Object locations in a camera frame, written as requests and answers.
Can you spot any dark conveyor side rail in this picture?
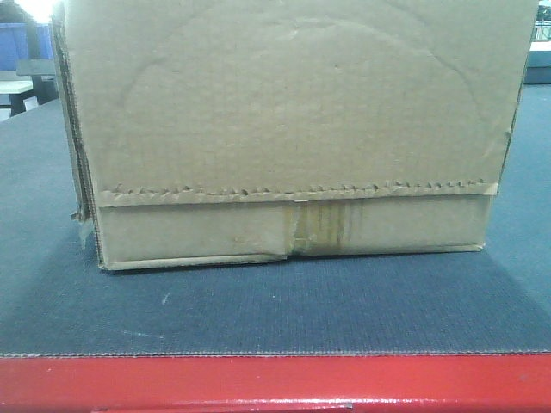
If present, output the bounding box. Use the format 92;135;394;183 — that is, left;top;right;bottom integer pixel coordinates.
523;50;551;84

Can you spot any white table far right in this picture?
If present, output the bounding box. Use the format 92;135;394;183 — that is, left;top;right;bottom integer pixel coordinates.
529;41;551;53

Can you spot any brown cardboard carton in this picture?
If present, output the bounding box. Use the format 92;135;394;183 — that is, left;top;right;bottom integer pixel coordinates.
52;1;538;271

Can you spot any blue crate far left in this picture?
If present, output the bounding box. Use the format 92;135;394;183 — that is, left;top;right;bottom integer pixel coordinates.
0;22;53;71

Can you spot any dark grey conveyor belt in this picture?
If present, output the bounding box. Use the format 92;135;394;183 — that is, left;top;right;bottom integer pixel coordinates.
1;85;550;356

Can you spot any red conveyor frame edge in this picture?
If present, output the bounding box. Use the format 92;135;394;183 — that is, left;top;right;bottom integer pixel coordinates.
1;354;550;412

